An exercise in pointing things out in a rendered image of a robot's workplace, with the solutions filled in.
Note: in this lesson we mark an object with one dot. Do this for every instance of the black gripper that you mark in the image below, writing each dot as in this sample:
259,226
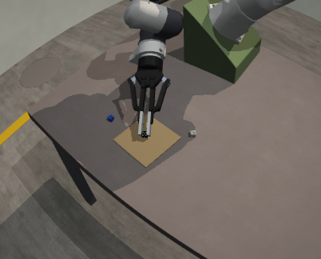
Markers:
149,75

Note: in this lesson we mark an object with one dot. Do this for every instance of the blue die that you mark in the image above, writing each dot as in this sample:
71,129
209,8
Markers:
110,118

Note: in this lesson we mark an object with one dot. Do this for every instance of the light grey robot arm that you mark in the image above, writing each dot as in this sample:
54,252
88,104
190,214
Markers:
231,18

